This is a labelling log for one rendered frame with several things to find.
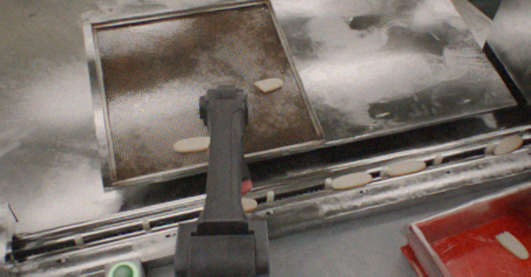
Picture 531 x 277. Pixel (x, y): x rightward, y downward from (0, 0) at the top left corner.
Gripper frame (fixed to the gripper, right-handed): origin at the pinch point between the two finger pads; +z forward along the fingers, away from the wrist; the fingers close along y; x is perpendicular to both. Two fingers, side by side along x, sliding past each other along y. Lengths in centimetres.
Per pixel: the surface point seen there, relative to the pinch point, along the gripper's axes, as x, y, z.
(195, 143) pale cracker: 4.6, 15.9, 1.8
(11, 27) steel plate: 50, 87, 10
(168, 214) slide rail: 13.6, 2.1, 7.8
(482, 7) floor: -192, 160, 92
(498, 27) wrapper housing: -80, 28, -7
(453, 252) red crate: -44, -22, 10
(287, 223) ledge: -10.6, -7.8, 6.6
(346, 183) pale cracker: -27.1, -1.0, 6.8
